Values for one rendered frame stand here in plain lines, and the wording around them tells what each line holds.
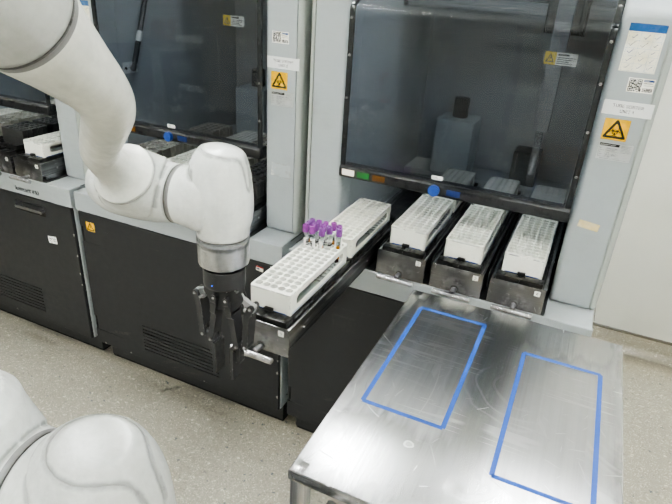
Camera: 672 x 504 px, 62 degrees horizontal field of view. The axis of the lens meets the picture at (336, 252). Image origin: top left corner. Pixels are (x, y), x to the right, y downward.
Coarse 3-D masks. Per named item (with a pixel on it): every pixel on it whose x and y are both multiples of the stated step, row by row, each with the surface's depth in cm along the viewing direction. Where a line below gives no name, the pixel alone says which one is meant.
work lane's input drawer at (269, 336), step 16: (352, 256) 145; (368, 256) 152; (336, 272) 136; (352, 272) 143; (320, 288) 129; (336, 288) 135; (304, 304) 123; (320, 304) 128; (256, 320) 118; (272, 320) 117; (288, 320) 117; (304, 320) 121; (256, 336) 120; (272, 336) 118; (288, 336) 116; (256, 352) 117; (272, 352) 120; (288, 352) 118
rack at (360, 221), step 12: (360, 204) 165; (372, 204) 166; (384, 204) 166; (348, 216) 156; (360, 216) 156; (372, 216) 157; (384, 216) 168; (348, 228) 149; (360, 228) 149; (372, 228) 162; (348, 240) 142; (360, 240) 156; (348, 252) 144
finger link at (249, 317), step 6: (252, 306) 99; (258, 306) 100; (246, 312) 99; (252, 312) 99; (246, 318) 100; (252, 318) 101; (246, 324) 101; (252, 324) 102; (246, 330) 101; (252, 330) 103; (246, 336) 102; (252, 336) 104; (246, 342) 102; (252, 342) 104; (246, 348) 103
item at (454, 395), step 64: (448, 320) 120; (512, 320) 121; (384, 384) 100; (448, 384) 101; (512, 384) 102; (576, 384) 103; (320, 448) 85; (384, 448) 86; (448, 448) 87; (512, 448) 88; (576, 448) 88
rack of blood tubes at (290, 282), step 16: (288, 256) 132; (304, 256) 133; (320, 256) 133; (336, 256) 135; (272, 272) 126; (288, 272) 126; (304, 272) 126; (320, 272) 128; (256, 288) 119; (272, 288) 118; (288, 288) 119; (304, 288) 122; (272, 304) 119; (288, 304) 117
